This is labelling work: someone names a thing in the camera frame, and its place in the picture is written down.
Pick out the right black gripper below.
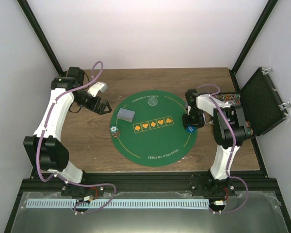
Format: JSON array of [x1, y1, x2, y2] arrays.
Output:
[[182, 108, 204, 130]]

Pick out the blue small blind button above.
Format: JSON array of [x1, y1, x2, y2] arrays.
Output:
[[186, 125, 196, 133]]

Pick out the stack of poker chips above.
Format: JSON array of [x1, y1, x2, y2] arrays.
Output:
[[110, 125, 120, 138]]

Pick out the clear dealer button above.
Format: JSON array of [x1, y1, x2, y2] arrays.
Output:
[[147, 97, 158, 106]]

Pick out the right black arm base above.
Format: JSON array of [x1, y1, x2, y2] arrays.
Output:
[[190, 178, 235, 197]]

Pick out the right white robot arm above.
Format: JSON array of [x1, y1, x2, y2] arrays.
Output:
[[182, 89, 249, 196]]

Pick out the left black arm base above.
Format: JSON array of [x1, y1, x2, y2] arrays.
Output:
[[61, 184, 104, 198]]

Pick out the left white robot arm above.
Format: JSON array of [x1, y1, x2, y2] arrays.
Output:
[[23, 67, 112, 196]]

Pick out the blue playing card deck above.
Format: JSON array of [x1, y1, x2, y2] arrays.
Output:
[[116, 108, 135, 122]]

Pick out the chip row in case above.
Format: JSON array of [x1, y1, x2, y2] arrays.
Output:
[[213, 93, 241, 101], [246, 121, 251, 129], [247, 128, 253, 138], [228, 100, 241, 105]]

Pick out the top chip row in case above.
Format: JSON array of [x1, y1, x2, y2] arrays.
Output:
[[213, 93, 241, 101]]

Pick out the round green poker mat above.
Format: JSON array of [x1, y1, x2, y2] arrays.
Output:
[[110, 90, 198, 167]]

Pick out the bottom chip row in case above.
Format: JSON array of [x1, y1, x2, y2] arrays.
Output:
[[247, 128, 253, 138]]

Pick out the black poker set case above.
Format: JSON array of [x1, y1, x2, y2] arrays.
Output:
[[208, 67, 291, 140]]

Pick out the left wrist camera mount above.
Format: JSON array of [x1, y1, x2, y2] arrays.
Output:
[[87, 82, 108, 97]]

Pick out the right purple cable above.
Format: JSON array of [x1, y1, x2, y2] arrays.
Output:
[[195, 83, 249, 214]]

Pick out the purple cable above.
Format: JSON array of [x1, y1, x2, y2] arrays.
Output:
[[195, 83, 249, 214], [36, 60, 117, 216]]

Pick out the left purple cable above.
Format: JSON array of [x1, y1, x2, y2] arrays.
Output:
[[36, 60, 117, 216]]

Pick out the black aluminium frame rail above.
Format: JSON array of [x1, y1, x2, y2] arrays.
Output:
[[21, 171, 277, 192]]

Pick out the light blue slotted cable duct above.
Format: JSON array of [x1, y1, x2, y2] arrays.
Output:
[[25, 199, 209, 209]]

